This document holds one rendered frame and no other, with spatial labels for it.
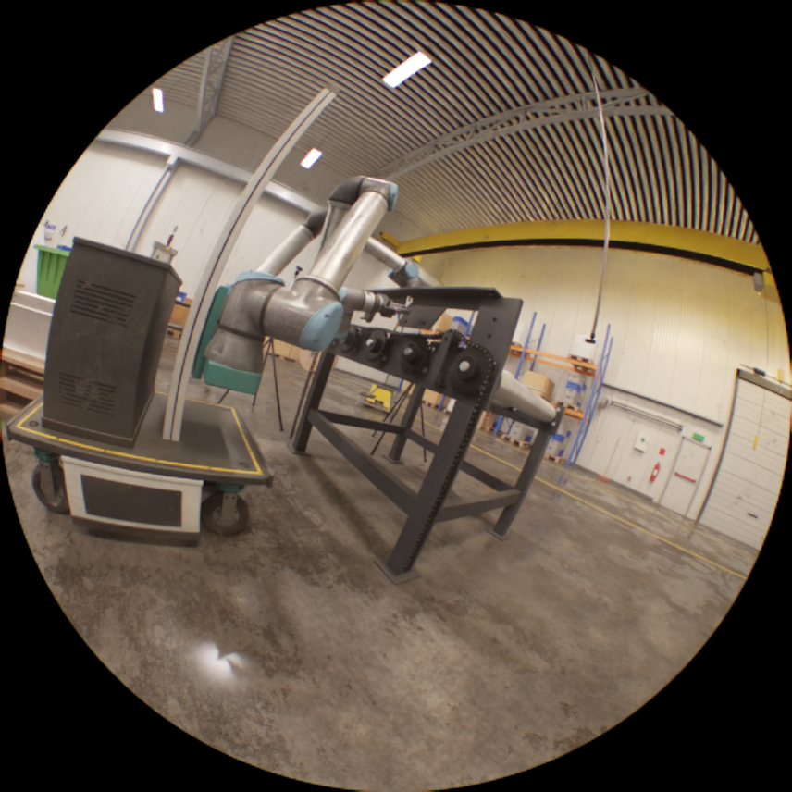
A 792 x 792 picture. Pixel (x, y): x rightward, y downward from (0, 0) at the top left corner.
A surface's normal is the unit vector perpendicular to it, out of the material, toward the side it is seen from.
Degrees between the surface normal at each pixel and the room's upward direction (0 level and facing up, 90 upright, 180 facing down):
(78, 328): 90
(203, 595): 0
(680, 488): 90
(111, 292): 90
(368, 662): 0
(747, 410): 90
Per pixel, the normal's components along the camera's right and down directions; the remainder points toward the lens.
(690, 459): -0.73, -0.21
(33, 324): 0.61, 0.28
